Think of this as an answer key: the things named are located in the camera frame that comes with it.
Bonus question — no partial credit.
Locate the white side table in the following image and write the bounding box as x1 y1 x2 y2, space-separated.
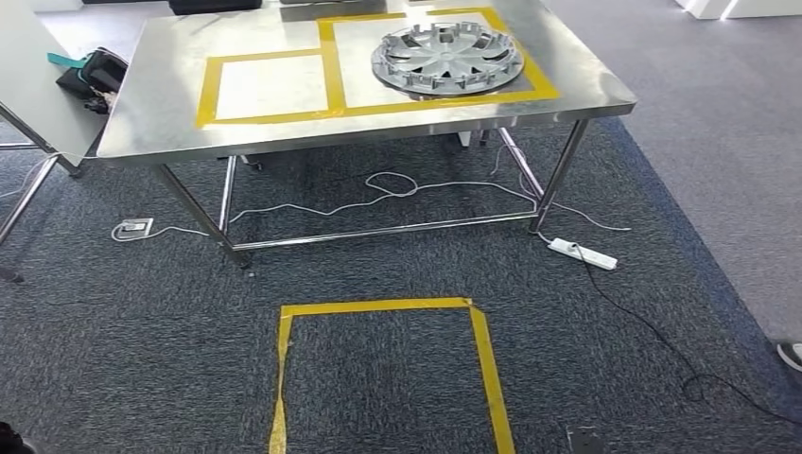
0 0 108 247

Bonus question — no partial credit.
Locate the white cable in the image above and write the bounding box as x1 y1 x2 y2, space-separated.
111 170 633 246

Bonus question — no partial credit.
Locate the small yellow tape rectangle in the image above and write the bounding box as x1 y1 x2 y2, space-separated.
195 48 346 130

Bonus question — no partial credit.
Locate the large yellow tape rectangle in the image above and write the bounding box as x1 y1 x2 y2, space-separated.
316 6 561 118

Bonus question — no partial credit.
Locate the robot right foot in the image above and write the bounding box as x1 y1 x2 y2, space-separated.
566 426 608 454

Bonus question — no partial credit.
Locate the steel workbench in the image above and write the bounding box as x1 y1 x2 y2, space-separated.
96 0 639 271

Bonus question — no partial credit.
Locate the grey wheel hubcap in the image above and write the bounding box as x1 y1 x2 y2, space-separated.
371 22 525 99

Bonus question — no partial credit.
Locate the black floor cable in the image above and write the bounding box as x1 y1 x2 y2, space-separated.
571 242 802 428

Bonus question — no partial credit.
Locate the white power strip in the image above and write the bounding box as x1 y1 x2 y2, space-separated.
547 237 619 271

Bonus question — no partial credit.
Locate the black bag teal strap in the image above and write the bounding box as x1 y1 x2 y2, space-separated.
46 46 130 116

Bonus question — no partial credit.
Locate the grey floor outlet box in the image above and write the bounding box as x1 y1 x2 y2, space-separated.
118 218 155 238

